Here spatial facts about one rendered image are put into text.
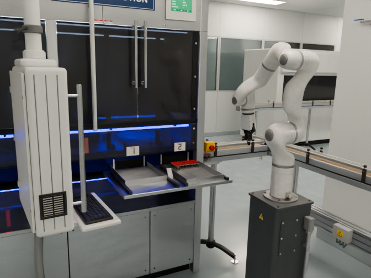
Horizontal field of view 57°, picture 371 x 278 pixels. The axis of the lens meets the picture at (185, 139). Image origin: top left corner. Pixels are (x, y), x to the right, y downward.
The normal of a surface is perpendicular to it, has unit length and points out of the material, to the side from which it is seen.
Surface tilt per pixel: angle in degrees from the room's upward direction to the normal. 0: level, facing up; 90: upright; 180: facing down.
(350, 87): 90
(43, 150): 90
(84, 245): 90
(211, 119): 90
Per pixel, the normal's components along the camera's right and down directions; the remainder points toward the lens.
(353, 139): -0.89, 0.07
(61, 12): 0.45, 0.19
